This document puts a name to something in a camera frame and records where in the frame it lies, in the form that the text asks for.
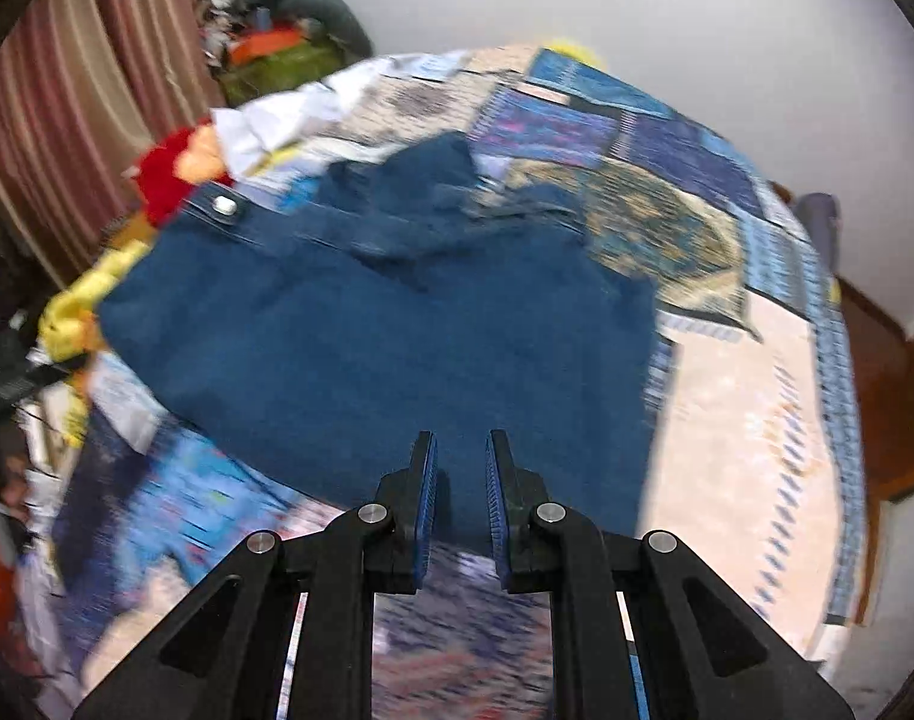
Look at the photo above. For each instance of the yellow plush blanket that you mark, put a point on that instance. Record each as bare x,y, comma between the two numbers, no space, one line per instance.
68,326

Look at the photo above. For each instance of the red and orange plush blanket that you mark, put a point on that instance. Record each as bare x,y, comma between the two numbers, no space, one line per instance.
167,174

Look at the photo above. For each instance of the white shirt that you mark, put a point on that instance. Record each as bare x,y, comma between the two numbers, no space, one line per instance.
248,134

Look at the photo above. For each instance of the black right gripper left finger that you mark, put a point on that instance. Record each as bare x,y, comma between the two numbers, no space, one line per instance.
400,555

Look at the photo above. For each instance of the dark grey cloth beside bed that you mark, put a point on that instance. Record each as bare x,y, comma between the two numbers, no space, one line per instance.
819,214

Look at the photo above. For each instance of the pile of clothes in corner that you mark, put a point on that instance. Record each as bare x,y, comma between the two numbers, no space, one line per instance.
258,47

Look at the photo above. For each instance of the striped pink curtain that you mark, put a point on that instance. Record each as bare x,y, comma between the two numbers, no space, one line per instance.
86,88

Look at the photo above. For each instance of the blue denim jeans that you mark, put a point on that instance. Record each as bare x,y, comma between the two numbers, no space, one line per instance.
315,345

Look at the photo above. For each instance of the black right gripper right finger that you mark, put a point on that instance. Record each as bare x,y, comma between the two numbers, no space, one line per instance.
525,547

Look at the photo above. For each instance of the left hand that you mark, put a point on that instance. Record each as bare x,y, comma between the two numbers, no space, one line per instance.
13,495

